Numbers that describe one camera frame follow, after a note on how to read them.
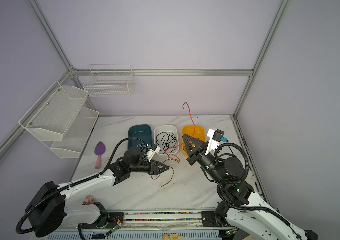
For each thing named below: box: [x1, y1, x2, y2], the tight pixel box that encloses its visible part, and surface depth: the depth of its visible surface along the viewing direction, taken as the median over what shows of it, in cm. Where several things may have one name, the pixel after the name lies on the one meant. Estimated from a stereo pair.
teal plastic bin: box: [127, 124, 152, 149], surface depth 109 cm
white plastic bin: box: [153, 125, 180, 155], surface depth 106 cm
